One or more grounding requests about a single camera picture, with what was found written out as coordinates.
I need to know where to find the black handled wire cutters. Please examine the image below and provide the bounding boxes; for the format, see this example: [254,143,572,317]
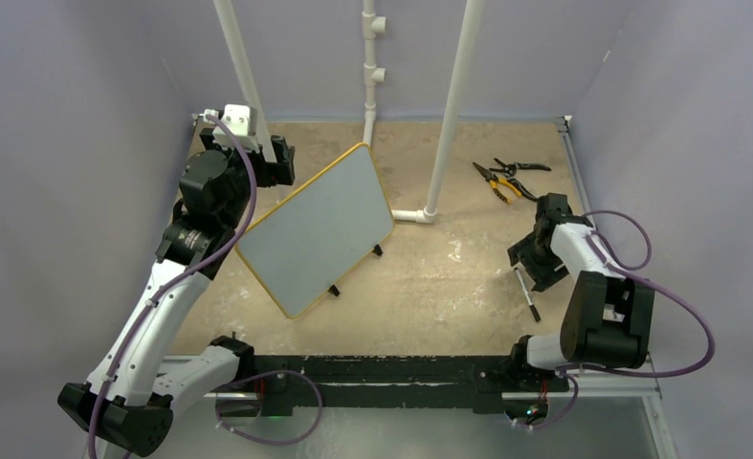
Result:
[491,158,552,179]

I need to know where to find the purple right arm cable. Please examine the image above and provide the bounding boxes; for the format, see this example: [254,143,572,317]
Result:
[509,209,717,432]

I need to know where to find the white PVC pipe frame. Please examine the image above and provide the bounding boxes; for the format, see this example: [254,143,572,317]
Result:
[212,0,486,225]

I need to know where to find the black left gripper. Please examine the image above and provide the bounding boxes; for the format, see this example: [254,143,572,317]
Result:
[202,128,292,229]

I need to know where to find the aluminium front frame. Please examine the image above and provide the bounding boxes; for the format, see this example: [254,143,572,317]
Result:
[146,357,677,458]

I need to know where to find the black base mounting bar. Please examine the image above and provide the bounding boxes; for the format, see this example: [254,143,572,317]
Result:
[217,355,570,416]

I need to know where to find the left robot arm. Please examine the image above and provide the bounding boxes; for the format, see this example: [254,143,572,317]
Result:
[57,130,295,458]

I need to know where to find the aluminium rail right edge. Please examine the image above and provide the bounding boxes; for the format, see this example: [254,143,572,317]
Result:
[553,116,592,211]

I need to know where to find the black metal whiteboard stand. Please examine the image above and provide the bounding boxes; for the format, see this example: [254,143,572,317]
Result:
[327,244,384,297]

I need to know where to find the yellow handled needle-nose pliers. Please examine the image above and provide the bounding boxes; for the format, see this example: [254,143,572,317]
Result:
[472,162,538,204]

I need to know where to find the yellow framed whiteboard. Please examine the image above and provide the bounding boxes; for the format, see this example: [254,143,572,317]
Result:
[236,142,395,319]

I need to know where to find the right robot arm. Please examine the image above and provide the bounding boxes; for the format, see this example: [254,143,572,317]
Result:
[507,193,654,389]

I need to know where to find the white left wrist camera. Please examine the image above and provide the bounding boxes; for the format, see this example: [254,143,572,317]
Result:
[199,104,258,151]

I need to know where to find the black whiteboard marker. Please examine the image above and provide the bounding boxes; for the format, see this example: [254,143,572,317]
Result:
[513,267,542,323]

